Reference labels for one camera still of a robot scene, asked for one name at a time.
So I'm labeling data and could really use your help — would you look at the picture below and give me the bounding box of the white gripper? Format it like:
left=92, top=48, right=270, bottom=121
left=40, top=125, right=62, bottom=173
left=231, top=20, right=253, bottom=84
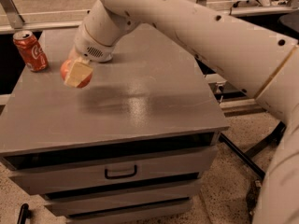
left=64, top=21, right=115, bottom=89

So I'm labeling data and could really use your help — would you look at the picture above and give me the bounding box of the red apple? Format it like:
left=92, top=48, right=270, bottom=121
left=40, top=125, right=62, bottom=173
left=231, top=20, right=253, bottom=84
left=60, top=59, right=93, bottom=89

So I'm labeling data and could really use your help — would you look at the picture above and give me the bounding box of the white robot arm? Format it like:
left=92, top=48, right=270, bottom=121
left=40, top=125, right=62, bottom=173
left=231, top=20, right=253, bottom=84
left=69, top=0, right=299, bottom=224

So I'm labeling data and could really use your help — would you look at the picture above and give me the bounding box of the red coke can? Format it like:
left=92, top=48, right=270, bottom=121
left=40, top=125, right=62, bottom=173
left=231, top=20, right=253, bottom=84
left=13, top=31, right=48, bottom=72

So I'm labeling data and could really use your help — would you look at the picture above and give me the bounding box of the metal window railing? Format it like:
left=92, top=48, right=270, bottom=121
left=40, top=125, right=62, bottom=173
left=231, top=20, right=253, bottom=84
left=0, top=0, right=298, bottom=33

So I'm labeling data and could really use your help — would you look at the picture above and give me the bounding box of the grey drawer cabinet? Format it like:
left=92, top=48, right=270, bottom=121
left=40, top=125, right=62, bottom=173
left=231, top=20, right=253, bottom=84
left=0, top=24, right=227, bottom=224

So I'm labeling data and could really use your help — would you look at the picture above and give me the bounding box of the black object on floor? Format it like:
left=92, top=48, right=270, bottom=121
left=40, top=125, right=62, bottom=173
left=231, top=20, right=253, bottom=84
left=17, top=203, right=32, bottom=224

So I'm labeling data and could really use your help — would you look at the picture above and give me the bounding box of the pile of crushed cans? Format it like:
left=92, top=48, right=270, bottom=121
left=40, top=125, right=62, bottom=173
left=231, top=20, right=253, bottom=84
left=246, top=180, right=262, bottom=221

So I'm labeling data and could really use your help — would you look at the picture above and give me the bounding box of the black drawer handle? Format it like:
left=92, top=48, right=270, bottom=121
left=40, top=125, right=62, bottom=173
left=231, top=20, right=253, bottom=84
left=104, top=165, right=138, bottom=180

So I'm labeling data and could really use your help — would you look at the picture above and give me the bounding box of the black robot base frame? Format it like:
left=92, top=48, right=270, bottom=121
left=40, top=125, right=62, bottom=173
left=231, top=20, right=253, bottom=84
left=219, top=122, right=286, bottom=180

